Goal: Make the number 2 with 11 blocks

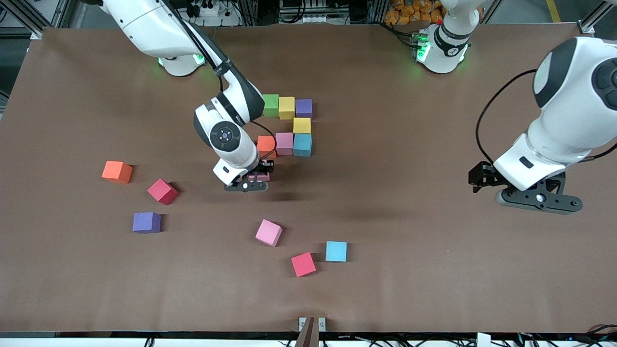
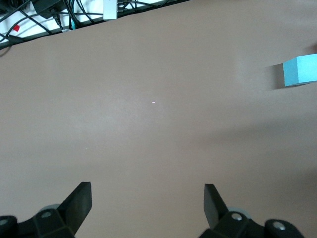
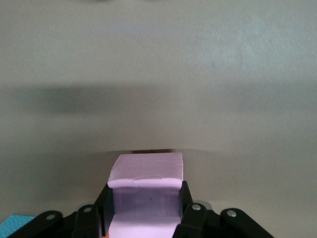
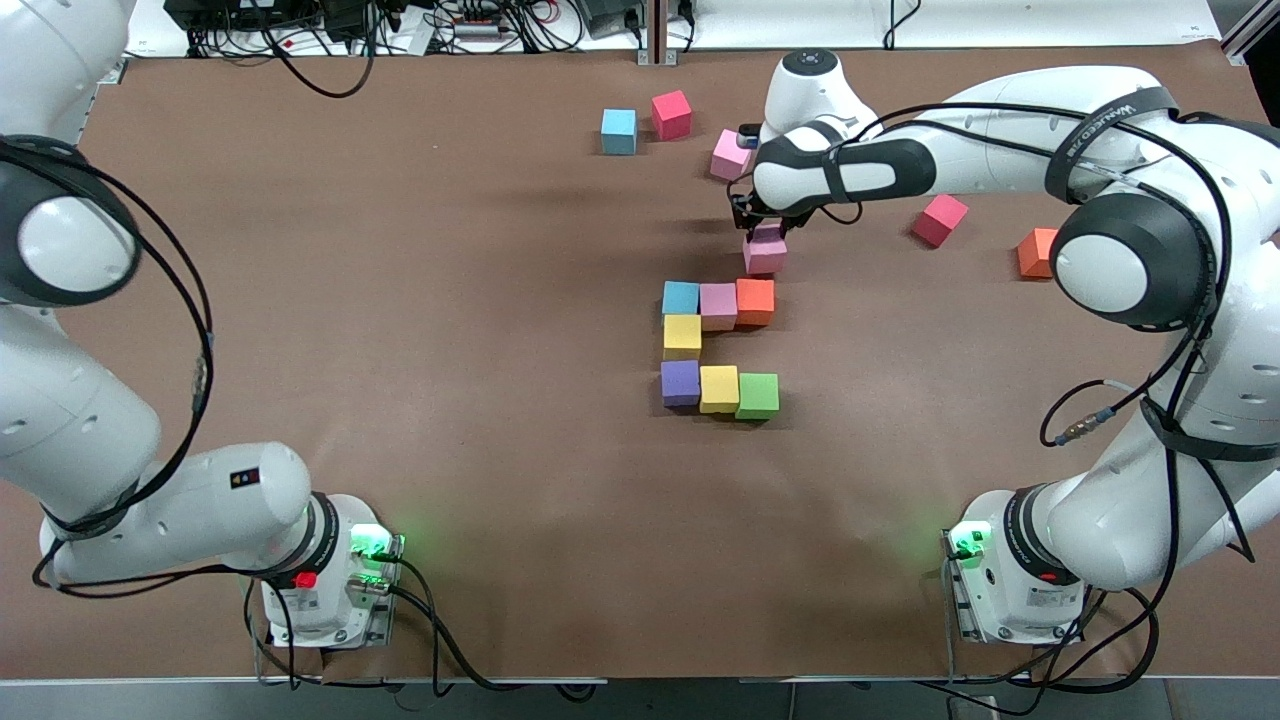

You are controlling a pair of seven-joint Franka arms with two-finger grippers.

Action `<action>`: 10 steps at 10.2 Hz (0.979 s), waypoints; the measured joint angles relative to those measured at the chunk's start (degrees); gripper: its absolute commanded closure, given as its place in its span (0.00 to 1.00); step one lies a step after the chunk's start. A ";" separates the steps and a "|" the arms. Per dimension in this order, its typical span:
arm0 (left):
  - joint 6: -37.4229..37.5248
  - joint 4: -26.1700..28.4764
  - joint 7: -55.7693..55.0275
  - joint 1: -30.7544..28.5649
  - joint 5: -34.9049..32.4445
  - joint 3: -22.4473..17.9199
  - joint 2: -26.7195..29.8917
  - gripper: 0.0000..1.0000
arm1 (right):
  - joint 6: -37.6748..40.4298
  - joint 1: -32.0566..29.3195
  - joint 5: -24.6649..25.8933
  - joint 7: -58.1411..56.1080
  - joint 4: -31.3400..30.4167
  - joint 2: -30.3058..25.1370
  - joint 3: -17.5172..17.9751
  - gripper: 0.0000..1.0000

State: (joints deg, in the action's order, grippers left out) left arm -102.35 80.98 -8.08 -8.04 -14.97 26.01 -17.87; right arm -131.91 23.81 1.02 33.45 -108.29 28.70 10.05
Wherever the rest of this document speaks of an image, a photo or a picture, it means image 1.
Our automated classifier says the pink foam cube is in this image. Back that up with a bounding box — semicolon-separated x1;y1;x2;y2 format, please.
275;133;294;156
255;219;283;248
248;158;271;183

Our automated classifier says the orange foam cube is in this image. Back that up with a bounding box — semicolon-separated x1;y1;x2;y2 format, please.
256;135;277;159
101;160;133;184

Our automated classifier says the teal blue foam cube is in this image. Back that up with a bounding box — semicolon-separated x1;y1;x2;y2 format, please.
293;133;312;158

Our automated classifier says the green foam cube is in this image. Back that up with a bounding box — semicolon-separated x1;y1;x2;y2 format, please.
263;94;281;118

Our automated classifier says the red foam cube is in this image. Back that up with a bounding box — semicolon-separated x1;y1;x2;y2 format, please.
291;252;317;278

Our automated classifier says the crimson foam cube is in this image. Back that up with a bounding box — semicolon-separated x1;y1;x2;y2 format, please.
147;178;179;206

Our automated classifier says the light blue foam cube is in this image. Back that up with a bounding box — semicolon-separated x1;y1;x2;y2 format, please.
325;241;348;263

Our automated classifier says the brown table cover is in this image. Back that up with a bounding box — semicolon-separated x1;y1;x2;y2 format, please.
0;22;617;334

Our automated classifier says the metal equipment rack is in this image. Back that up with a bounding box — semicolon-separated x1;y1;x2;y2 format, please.
279;0;338;26

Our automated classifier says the white power strip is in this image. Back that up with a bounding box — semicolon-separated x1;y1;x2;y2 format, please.
186;0;241;27

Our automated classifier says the orange fruit net bag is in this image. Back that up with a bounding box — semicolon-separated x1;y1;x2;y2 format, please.
386;0;446;25

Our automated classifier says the aluminium frame profile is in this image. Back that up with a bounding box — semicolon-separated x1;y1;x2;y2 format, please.
577;0;617;39
0;0;73;38

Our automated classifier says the aluminium frame post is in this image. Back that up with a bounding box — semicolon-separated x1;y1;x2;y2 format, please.
294;317;316;347

